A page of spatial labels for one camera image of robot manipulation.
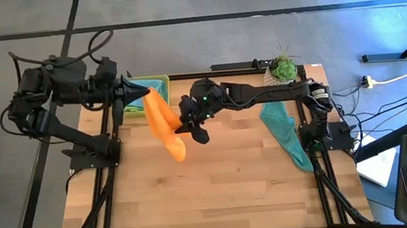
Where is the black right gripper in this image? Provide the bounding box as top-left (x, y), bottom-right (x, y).
top-left (171, 92), bottom-right (215, 136)

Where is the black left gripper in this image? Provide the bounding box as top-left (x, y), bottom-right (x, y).
top-left (108, 72), bottom-right (153, 110)

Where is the orange microfiber towel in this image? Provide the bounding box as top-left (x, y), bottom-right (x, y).
top-left (141, 83), bottom-right (194, 166)

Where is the turquoise microfiber towel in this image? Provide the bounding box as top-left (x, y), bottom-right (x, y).
top-left (124, 76), bottom-right (170, 113)

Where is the teal microfiber towel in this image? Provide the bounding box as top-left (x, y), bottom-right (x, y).
top-left (258, 98), bottom-right (315, 177)

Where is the yellow-green plastic bin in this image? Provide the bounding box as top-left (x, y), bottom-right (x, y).
top-left (120, 73), bottom-right (174, 120)

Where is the black clamp bar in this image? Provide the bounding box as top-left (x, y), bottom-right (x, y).
top-left (209, 58), bottom-right (271, 74)

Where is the triangle-patterned plant pot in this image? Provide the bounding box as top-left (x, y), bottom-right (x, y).
top-left (260, 64), bottom-right (296, 88)

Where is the green potted plant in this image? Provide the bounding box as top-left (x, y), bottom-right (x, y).
top-left (267, 39), bottom-right (303, 84)

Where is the yellow-white power plug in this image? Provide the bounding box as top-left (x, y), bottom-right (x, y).
top-left (360, 75), bottom-right (375, 90)

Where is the white notebook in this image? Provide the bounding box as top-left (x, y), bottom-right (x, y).
top-left (353, 131), bottom-right (402, 191)

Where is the black diagonal desk bar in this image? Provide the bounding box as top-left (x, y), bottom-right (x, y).
top-left (352, 120), bottom-right (407, 164)

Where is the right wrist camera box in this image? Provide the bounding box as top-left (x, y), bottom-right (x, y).
top-left (189, 124), bottom-right (212, 147)

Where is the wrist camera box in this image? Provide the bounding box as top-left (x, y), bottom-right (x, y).
top-left (189, 124), bottom-right (212, 147)
top-left (92, 55), bottom-right (119, 85)

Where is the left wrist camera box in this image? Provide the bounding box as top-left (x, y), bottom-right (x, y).
top-left (92, 55), bottom-right (119, 85)

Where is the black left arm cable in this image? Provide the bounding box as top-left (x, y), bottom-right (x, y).
top-left (6, 27), bottom-right (118, 74)

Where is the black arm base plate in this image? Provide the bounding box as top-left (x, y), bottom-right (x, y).
top-left (297, 118), bottom-right (356, 155)
top-left (60, 136), bottom-right (124, 173)

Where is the black aluminium table frame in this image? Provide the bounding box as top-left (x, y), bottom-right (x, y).
top-left (45, 55), bottom-right (374, 228)

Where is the black floor cable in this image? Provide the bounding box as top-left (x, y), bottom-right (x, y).
top-left (336, 90), bottom-right (407, 124)

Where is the white floor cable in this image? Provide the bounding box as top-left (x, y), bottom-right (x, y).
top-left (370, 69), bottom-right (407, 86)

